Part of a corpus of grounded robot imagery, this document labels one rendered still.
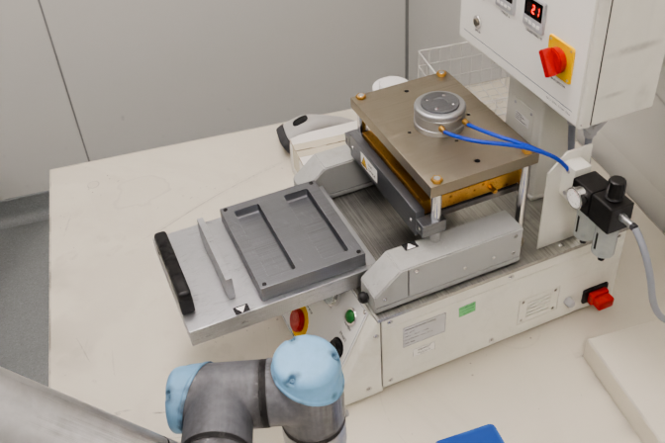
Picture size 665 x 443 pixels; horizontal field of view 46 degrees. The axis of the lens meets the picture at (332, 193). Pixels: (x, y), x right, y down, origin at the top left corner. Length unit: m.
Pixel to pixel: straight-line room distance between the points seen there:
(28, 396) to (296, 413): 0.29
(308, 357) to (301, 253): 0.34
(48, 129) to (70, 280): 1.31
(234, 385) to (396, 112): 0.56
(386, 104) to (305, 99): 1.64
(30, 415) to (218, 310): 0.47
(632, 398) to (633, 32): 0.54
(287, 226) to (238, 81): 1.63
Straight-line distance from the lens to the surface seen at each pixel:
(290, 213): 1.24
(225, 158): 1.80
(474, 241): 1.18
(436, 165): 1.14
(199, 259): 1.23
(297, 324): 1.34
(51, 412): 0.74
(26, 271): 2.84
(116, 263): 1.60
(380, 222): 1.31
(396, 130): 1.21
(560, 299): 1.38
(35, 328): 2.63
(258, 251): 1.21
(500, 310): 1.30
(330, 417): 0.89
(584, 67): 1.11
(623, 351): 1.35
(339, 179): 1.35
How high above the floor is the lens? 1.79
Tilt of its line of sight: 39 degrees down
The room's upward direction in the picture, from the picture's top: 4 degrees counter-clockwise
